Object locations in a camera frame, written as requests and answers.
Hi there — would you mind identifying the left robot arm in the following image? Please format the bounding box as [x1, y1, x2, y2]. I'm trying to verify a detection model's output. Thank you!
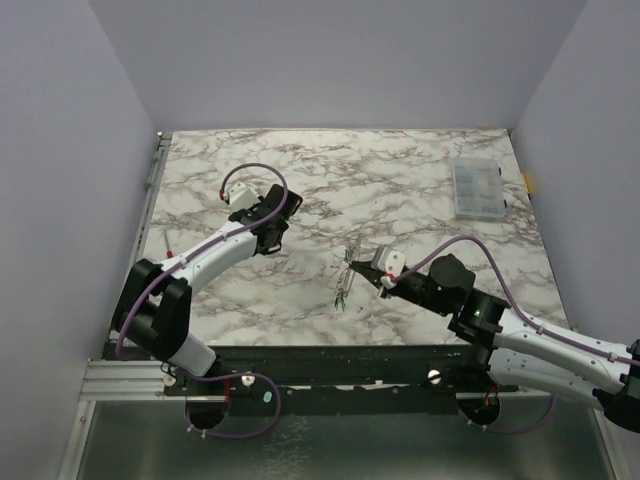
[112, 183, 303, 395]

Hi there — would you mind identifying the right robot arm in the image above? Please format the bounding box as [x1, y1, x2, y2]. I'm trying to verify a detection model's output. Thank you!
[349, 251, 639, 432]

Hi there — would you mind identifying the red blue screwdriver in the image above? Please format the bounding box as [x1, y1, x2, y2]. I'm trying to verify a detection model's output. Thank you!
[162, 229, 174, 259]

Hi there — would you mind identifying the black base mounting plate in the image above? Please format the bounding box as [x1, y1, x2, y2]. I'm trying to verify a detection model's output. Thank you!
[164, 345, 494, 416]

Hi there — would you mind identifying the clear plastic screw organizer box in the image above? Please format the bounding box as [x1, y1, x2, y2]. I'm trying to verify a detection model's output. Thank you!
[451, 158, 507, 221]

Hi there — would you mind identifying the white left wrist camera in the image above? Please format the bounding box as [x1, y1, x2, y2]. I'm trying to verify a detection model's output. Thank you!
[219, 182, 260, 211]

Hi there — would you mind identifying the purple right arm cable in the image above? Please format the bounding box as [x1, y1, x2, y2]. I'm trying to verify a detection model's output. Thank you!
[394, 234, 640, 435]

